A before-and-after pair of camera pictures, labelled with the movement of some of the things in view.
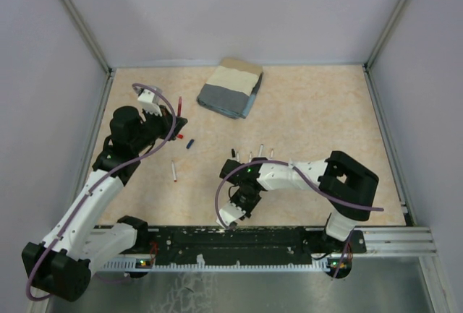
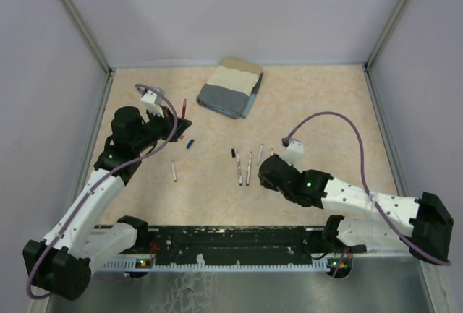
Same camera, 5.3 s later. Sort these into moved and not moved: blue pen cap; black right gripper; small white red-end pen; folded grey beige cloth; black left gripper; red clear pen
Moved: black right gripper; red clear pen
Not moved: folded grey beige cloth; small white red-end pen; black left gripper; blue pen cap
